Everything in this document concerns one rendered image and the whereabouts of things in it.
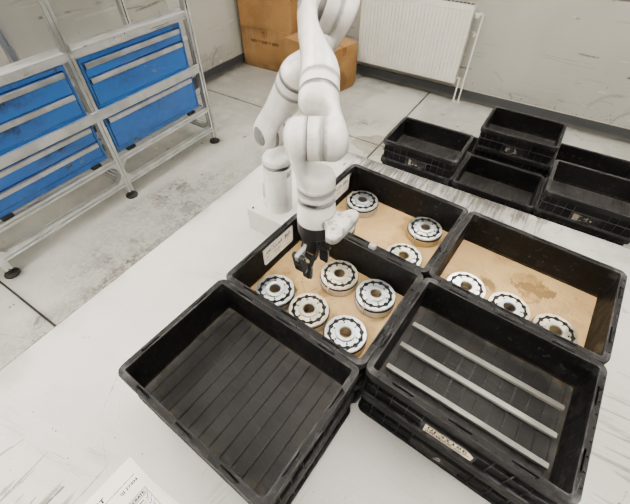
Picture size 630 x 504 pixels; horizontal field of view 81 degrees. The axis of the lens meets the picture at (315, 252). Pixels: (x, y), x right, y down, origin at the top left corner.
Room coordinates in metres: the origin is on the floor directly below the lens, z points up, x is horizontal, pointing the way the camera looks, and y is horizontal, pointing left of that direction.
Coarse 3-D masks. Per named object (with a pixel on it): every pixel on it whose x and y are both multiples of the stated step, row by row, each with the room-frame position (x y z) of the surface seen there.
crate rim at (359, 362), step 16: (288, 224) 0.75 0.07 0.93; (272, 240) 0.69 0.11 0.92; (352, 240) 0.69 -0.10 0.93; (384, 256) 0.63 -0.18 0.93; (416, 272) 0.57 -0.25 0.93; (240, 288) 0.53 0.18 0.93; (416, 288) 0.53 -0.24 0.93; (272, 304) 0.48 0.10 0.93; (400, 304) 0.48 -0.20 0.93; (320, 336) 0.40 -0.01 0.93; (384, 336) 0.40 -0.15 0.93; (368, 352) 0.36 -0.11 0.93
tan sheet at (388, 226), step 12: (384, 204) 0.95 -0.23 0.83; (372, 216) 0.89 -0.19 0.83; (384, 216) 0.89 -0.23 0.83; (396, 216) 0.89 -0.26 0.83; (408, 216) 0.89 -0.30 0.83; (360, 228) 0.83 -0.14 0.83; (372, 228) 0.83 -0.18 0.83; (384, 228) 0.83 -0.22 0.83; (396, 228) 0.83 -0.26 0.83; (372, 240) 0.78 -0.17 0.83; (384, 240) 0.78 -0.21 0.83; (396, 240) 0.78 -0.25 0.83; (408, 240) 0.78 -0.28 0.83; (420, 252) 0.73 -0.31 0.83; (432, 252) 0.73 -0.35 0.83
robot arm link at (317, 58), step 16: (304, 0) 0.78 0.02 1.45; (320, 0) 0.78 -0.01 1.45; (304, 16) 0.75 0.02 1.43; (320, 16) 0.78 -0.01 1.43; (304, 32) 0.72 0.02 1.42; (320, 32) 0.71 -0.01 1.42; (304, 48) 0.69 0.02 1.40; (320, 48) 0.67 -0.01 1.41; (304, 64) 0.66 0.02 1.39; (320, 64) 0.64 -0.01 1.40; (336, 64) 0.66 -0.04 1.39; (304, 80) 0.62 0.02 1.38; (336, 80) 0.62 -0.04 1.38
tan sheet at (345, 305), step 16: (288, 256) 0.72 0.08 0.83; (272, 272) 0.66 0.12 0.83; (288, 272) 0.66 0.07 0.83; (304, 288) 0.60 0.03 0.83; (320, 288) 0.60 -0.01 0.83; (336, 304) 0.55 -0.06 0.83; (352, 304) 0.55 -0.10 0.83; (368, 320) 0.50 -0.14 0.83; (384, 320) 0.50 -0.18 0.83; (368, 336) 0.45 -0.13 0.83
